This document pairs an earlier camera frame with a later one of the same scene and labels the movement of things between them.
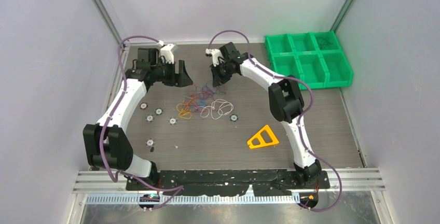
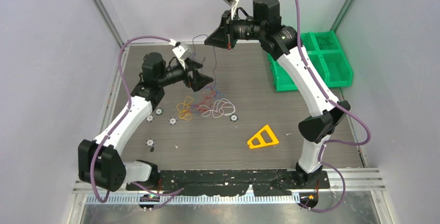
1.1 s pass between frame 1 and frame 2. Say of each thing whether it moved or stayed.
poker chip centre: stayed
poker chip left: stayed
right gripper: moved
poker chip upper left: stayed
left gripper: moved
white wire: stayed
